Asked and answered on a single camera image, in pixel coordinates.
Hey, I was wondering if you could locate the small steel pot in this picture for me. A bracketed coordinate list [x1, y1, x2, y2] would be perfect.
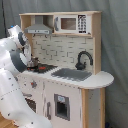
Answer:
[28, 57, 39, 68]

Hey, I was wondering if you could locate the white microwave door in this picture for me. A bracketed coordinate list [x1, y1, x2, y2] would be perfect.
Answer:
[54, 14, 92, 34]

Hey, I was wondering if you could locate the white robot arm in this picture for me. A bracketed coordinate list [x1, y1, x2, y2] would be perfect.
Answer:
[0, 25, 52, 128]

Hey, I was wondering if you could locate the wooden toy kitchen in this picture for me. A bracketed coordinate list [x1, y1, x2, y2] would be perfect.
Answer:
[18, 11, 114, 128]

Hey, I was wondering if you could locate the grey toy sink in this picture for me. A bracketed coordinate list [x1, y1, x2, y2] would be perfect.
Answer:
[52, 68, 92, 81]

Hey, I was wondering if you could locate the black toy faucet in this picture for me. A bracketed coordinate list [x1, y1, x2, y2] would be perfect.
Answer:
[75, 51, 93, 70]

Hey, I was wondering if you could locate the black stove top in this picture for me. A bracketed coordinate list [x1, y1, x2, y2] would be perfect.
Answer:
[27, 63, 55, 73]

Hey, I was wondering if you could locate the right red stove knob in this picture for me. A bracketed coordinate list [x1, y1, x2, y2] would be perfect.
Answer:
[31, 81, 37, 88]

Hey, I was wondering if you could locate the cabinet door with dispenser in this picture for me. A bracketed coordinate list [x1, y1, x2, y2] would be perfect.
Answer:
[45, 82, 82, 128]

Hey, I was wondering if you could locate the grey range hood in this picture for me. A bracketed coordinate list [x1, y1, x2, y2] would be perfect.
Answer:
[24, 15, 52, 34]

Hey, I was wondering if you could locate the oven door with window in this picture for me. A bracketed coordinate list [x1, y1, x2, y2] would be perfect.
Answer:
[23, 93, 37, 112]

